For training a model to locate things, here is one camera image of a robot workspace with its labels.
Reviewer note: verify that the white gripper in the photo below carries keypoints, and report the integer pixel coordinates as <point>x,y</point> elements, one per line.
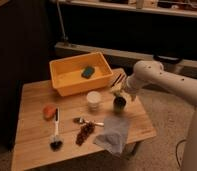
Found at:
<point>126,86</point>

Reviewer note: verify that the dark green cup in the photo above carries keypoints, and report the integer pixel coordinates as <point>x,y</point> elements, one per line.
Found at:
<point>119,104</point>

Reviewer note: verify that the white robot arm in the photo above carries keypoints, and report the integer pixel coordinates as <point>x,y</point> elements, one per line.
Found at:
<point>152,72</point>

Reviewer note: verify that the dark striped rack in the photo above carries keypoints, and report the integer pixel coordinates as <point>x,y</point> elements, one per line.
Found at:
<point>118,79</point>

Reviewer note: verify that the white cup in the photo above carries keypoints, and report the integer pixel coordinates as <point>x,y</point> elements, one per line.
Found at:
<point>93,100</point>

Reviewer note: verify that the teal sponge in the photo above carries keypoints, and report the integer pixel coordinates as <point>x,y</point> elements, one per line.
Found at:
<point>88,72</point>

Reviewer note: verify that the grey cloth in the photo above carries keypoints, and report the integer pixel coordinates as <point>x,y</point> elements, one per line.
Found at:
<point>114,136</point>

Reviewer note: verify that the yellow plastic bin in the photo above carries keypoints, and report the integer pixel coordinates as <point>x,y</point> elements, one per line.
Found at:
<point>66,73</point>

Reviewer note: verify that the metal spoon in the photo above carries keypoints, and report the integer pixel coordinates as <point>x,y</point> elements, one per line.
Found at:
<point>81,120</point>

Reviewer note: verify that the bunch of dark grapes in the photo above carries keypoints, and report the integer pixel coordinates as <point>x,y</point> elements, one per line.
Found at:
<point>84,133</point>

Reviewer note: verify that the metal pole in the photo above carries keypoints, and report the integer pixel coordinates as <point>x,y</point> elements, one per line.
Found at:
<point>64,36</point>

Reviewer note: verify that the white shelf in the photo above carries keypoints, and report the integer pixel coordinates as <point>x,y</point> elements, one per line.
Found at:
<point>126,58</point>

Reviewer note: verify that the orange round fruit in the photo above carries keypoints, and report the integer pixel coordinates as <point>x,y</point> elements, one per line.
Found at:
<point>49,112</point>

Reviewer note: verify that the wooden table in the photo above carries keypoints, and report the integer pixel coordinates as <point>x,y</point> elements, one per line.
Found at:
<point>34,133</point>

